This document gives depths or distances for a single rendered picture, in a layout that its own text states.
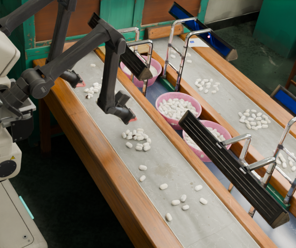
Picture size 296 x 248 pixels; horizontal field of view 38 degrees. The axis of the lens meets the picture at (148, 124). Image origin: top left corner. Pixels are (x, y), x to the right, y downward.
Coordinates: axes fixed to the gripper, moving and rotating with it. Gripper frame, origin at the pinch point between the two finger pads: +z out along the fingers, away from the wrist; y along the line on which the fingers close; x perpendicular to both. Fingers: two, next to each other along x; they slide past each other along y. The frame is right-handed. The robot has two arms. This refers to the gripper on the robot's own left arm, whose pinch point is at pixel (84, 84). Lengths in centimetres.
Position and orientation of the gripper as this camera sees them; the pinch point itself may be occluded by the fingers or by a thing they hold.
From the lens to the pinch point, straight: 246.1
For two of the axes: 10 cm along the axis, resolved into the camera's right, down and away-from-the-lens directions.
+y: -5.0, -6.1, 6.2
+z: 5.6, 3.1, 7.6
